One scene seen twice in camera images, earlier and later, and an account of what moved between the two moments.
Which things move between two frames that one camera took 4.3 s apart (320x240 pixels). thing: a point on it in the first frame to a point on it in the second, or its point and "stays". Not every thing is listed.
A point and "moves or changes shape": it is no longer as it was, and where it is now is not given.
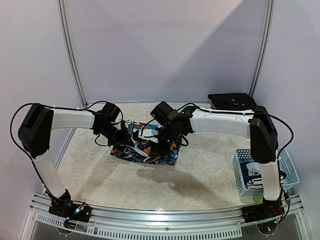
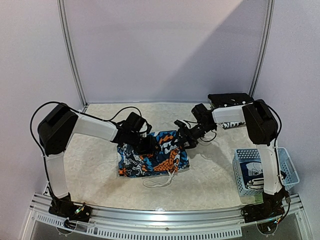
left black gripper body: [116, 138] to [142, 146]
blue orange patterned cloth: [141, 138] moves or changes shape
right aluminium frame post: [265, 45] stays
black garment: [232, 101] stays
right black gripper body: [161, 139] to [186, 136]
